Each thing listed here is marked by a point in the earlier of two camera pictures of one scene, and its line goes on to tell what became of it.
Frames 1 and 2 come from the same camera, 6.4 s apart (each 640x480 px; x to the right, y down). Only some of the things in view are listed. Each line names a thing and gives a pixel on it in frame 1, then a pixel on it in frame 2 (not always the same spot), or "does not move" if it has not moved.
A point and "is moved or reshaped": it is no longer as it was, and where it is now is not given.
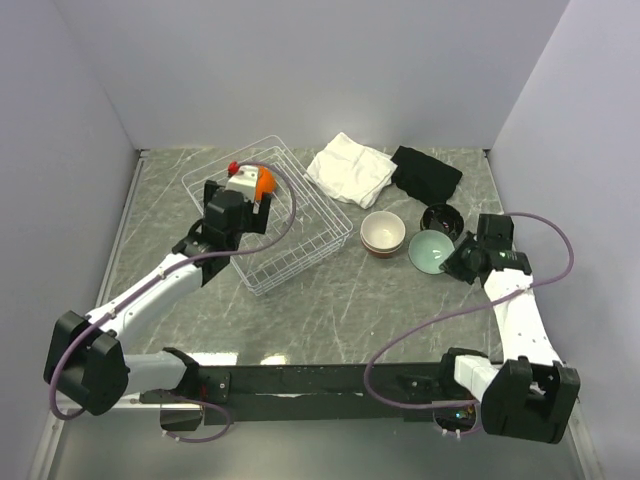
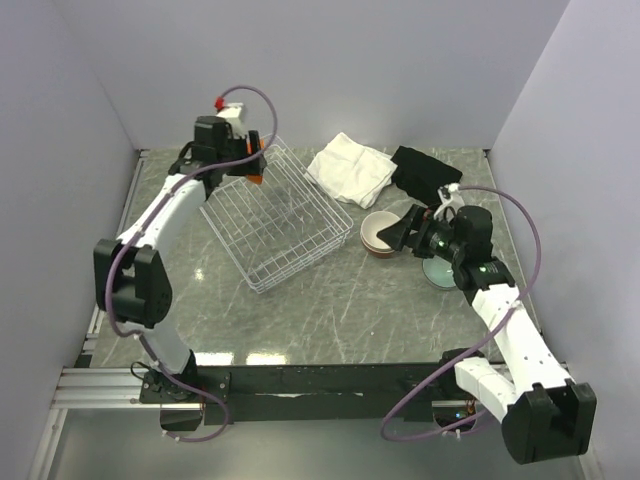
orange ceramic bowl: [266, 182] to [254, 178]
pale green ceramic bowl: [428, 249] is moved or reshaped
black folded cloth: [427, 179] does not move
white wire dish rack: [305, 225] does not move
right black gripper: [452, 265] to [398, 234]
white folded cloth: [353, 172] does not move
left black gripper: [256, 221] to [253, 165]
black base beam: [327, 393] does not move
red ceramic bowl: [382, 252] does not move
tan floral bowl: [382, 230] does not move
